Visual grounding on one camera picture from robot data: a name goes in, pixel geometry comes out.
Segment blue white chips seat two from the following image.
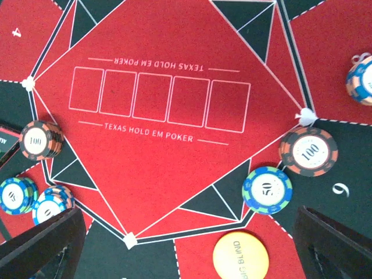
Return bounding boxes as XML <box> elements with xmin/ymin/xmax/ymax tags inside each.
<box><xmin>32</xmin><ymin>185</ymin><xmax>75</xmax><ymax>225</ymax></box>

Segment green chips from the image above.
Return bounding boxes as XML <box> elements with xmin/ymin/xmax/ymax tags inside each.
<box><xmin>1</xmin><ymin>177</ymin><xmax>39</xmax><ymax>215</ymax></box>

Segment blue white chips seat eight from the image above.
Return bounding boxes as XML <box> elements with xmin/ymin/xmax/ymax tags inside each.
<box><xmin>345</xmin><ymin>52</ymin><xmax>371</xmax><ymax>106</ymax></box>

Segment orange chips seat nine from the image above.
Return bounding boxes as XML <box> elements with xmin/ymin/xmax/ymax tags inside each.
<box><xmin>278</xmin><ymin>127</ymin><xmax>338</xmax><ymax>177</ymax></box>

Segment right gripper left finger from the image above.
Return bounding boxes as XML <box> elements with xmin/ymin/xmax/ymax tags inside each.
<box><xmin>1</xmin><ymin>208</ymin><xmax>86</xmax><ymax>278</ymax></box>

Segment orange chips seat three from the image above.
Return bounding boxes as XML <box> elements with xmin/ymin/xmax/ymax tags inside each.
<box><xmin>19</xmin><ymin>120</ymin><xmax>65</xmax><ymax>161</ymax></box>

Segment triangular all in marker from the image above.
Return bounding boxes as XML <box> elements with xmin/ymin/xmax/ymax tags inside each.
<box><xmin>0</xmin><ymin>124</ymin><xmax>20</xmax><ymax>168</ymax></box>

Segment orange big blind button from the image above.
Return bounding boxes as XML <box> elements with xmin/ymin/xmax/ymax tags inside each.
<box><xmin>212</xmin><ymin>231</ymin><xmax>270</xmax><ymax>278</ymax></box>

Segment round red black poker mat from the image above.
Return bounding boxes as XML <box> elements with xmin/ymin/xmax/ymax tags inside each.
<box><xmin>1</xmin><ymin>1</ymin><xmax>371</xmax><ymax>278</ymax></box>

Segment green chips seat nine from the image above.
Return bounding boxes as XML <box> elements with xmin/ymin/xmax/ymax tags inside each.
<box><xmin>242</xmin><ymin>166</ymin><xmax>293</xmax><ymax>215</ymax></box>

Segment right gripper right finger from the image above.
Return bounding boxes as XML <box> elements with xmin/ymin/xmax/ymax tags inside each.
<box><xmin>293</xmin><ymin>206</ymin><xmax>371</xmax><ymax>278</ymax></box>

